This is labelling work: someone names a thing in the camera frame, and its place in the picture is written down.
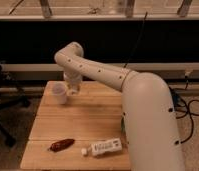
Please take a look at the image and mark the black hanging cable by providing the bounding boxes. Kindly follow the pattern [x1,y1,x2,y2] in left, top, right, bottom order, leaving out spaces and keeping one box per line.
[123,11,149,70]

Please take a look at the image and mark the white wall plug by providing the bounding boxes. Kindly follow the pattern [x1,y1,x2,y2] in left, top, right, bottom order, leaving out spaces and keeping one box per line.
[184,69,193,77]

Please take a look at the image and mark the white sponge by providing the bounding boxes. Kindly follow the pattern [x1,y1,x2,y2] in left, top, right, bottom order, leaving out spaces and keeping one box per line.
[68,89,79,95]

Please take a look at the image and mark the red chili pepper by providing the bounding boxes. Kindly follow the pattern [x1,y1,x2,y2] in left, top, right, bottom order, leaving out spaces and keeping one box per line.
[48,139,75,152]

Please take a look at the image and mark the white tube with cap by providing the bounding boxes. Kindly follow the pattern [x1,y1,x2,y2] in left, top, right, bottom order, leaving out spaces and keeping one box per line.
[81,138,122,157]

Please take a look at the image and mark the black floor cables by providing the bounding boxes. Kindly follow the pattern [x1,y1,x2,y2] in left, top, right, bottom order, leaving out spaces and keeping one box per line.
[168,87,199,145]

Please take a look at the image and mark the blue power adapter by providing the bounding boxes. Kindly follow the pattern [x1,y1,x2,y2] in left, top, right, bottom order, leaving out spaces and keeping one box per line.
[171,92,179,107]

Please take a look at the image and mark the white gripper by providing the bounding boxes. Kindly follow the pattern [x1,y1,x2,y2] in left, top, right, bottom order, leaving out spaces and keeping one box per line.
[63,72,82,95]

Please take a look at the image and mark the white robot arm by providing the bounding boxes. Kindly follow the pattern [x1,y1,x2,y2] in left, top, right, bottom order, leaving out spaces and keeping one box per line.
[54,42,185,171]

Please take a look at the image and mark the black office chair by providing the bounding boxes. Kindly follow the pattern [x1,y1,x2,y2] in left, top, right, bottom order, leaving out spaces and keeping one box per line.
[0,65,30,147]

